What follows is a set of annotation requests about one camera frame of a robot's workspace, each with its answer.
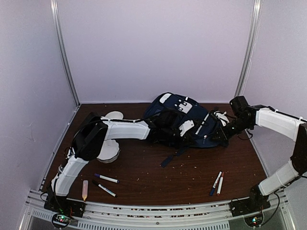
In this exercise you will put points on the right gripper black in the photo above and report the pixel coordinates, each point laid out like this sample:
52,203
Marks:
224,136

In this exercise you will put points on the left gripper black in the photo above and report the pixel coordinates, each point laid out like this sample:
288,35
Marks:
179,143

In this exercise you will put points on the navy blue student backpack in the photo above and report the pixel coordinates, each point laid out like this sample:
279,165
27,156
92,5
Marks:
181,122

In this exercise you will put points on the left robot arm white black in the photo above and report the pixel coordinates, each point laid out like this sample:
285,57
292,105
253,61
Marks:
97,138

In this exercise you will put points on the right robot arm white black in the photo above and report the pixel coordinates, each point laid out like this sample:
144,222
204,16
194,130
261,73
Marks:
247,116

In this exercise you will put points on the brown capped white marker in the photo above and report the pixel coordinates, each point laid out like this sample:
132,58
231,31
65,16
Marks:
220,184

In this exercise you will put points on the blue capped white marker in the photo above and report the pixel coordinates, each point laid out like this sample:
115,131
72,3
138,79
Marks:
215,183

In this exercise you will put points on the white scalloped ceramic bowl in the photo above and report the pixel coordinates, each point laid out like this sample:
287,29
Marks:
109,151

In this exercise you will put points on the purple capped white marker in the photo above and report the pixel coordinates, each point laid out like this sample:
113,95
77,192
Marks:
106,178

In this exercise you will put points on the black capped white marker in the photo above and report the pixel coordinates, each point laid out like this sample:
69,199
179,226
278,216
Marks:
104,188

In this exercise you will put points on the right circuit board with leds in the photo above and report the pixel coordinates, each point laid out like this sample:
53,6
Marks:
254,220

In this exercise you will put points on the circuit board with leds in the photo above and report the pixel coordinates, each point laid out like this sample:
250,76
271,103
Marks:
254,220
60,220

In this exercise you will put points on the pink glue tube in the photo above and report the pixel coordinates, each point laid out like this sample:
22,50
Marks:
85,190

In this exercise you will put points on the left circuit board with leds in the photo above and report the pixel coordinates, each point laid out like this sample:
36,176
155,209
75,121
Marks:
60,220

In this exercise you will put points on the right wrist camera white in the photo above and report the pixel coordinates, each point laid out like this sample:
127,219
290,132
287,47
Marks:
221,116

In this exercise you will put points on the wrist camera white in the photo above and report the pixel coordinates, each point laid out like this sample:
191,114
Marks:
221,116
186,126

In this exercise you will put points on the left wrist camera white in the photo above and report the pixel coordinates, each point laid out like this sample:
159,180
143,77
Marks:
186,126

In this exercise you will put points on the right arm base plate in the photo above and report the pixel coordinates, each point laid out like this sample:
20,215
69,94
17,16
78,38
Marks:
247,206

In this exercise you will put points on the right aluminium frame post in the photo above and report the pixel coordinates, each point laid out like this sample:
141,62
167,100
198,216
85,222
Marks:
252,39

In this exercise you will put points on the aluminium frame post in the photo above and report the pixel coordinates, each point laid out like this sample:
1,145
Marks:
252,39
62,49

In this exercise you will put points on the front aluminium rail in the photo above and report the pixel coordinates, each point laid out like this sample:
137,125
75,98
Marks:
206,216

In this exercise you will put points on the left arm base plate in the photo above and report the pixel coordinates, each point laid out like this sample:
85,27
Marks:
66,207

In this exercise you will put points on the left aluminium frame post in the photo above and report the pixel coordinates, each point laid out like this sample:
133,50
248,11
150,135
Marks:
62,49

